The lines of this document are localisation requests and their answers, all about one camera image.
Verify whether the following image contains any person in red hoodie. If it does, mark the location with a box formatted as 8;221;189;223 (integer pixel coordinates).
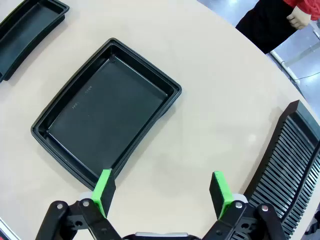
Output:
235;0;320;55

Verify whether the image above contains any person's left hand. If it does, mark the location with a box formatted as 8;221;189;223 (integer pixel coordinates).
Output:
286;6;313;30

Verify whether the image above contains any black slotted board rack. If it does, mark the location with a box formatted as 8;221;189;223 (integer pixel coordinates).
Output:
231;99;320;240

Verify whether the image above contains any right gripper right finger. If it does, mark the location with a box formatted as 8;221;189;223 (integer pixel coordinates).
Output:
199;171;287;240

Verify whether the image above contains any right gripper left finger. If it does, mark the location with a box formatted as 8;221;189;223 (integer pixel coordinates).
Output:
34;169;124;240

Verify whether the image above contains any black plastic ESD tray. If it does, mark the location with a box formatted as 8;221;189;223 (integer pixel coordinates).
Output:
30;37;183;191
0;0;71;83

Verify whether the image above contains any person's red-sleeved left forearm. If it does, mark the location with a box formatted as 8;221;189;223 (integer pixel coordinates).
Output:
284;0;320;21

